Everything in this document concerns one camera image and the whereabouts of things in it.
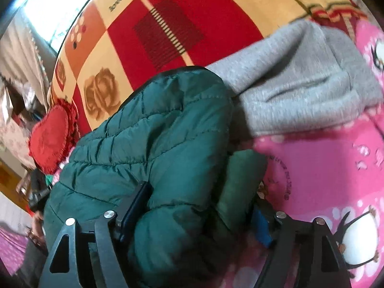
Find red heart-shaped pillow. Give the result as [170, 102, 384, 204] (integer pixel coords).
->
[28, 97, 81, 175]

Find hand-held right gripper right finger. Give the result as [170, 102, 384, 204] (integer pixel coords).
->
[252, 204, 352, 288]

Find white curtain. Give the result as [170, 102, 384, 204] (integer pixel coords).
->
[0, 18, 51, 168]

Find window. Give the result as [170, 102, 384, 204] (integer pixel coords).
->
[23, 0, 103, 52]

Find purple patterned cloth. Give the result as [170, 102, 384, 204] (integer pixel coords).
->
[0, 226, 27, 276]

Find grey sweatshirt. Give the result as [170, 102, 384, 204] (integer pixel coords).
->
[205, 19, 384, 138]

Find rose printed blanket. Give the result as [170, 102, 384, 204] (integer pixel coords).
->
[48, 0, 370, 132]

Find pink penguin blanket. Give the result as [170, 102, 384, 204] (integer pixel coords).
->
[52, 21, 384, 288]

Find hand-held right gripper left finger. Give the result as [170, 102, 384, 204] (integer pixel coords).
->
[37, 181, 152, 288]

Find person's left hand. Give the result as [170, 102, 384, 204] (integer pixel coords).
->
[29, 211, 48, 245]

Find green puffer jacket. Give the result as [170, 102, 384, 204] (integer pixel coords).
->
[43, 66, 267, 288]

